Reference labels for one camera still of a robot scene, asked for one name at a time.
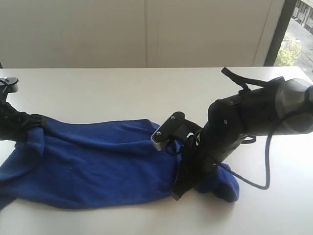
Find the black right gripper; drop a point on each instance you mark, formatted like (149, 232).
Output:
(221, 135)

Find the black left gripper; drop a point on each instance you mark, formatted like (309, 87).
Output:
(14, 124)

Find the blue microfibre towel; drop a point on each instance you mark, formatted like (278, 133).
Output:
(86, 166)

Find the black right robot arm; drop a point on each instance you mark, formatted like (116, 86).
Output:
(276, 107)

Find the green tree outside window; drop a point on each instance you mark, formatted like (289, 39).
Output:
(288, 53)

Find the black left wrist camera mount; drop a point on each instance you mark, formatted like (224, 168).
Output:
(8, 85)

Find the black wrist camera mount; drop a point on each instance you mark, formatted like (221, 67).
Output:
(8, 85)
(174, 133)

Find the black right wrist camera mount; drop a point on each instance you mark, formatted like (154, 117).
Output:
(174, 133)

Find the dark window frame post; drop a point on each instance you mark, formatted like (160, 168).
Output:
(279, 33)

